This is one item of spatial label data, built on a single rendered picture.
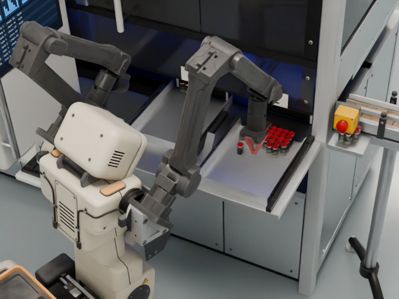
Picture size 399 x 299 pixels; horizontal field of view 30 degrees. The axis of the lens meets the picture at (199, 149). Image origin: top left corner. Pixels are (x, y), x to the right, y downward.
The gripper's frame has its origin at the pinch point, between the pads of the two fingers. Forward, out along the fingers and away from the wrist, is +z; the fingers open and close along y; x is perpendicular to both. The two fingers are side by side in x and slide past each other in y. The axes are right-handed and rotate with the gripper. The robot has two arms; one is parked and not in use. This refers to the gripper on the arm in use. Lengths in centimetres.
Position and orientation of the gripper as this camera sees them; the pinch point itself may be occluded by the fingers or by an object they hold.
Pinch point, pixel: (253, 151)
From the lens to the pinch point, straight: 233.2
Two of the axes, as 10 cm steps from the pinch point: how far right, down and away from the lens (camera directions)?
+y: 4.6, -4.9, 7.5
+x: -8.9, -2.7, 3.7
